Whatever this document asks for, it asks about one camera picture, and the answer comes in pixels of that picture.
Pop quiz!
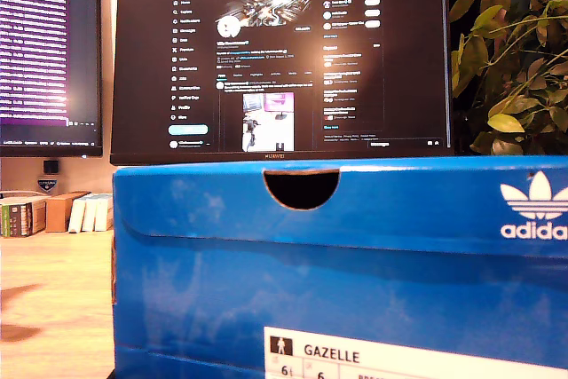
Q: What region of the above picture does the green leafy houseplant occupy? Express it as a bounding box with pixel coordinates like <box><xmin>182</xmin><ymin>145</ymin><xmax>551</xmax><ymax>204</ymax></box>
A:
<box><xmin>448</xmin><ymin>0</ymin><xmax>568</xmax><ymax>157</ymax></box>

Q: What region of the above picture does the ASUS monitor with purple screen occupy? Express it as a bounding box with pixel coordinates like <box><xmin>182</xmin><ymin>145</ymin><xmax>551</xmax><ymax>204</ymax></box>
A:
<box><xmin>0</xmin><ymin>0</ymin><xmax>104</xmax><ymax>159</ymax></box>

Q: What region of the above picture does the brown cardboard box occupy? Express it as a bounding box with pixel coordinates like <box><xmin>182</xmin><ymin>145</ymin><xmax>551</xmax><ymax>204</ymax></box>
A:
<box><xmin>44</xmin><ymin>191</ymin><xmax>92</xmax><ymax>233</ymax></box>

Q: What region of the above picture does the clear Cuticura sanitiser bottle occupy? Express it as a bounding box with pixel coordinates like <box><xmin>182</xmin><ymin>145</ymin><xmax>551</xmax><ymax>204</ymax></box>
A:
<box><xmin>36</xmin><ymin>159</ymin><xmax>60</xmax><ymax>196</ymax></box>

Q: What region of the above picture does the blue and white small box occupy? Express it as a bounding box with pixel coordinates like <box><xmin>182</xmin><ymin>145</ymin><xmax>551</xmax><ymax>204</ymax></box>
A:
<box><xmin>67</xmin><ymin>195</ymin><xmax>88</xmax><ymax>233</ymax></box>
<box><xmin>93</xmin><ymin>193</ymin><xmax>114</xmax><ymax>233</ymax></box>
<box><xmin>81</xmin><ymin>194</ymin><xmax>99</xmax><ymax>233</ymax></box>

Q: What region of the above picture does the Huawei monitor with dark screen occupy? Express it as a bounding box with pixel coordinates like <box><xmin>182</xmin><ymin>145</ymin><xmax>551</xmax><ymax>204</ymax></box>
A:
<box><xmin>109</xmin><ymin>0</ymin><xmax>454</xmax><ymax>167</ymax></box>

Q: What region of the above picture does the blue Adidas shoebox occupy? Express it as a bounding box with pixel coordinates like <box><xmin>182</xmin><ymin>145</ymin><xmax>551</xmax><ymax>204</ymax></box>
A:
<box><xmin>110</xmin><ymin>154</ymin><xmax>568</xmax><ymax>379</ymax></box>

